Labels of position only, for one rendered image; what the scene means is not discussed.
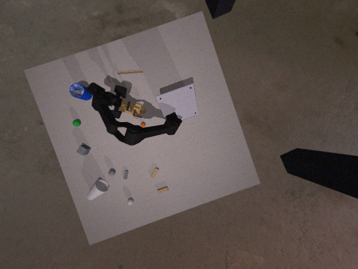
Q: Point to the blue mug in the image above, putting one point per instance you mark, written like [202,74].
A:
[79,91]

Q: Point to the tan rectangular block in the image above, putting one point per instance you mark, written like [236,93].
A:
[162,190]
[154,173]

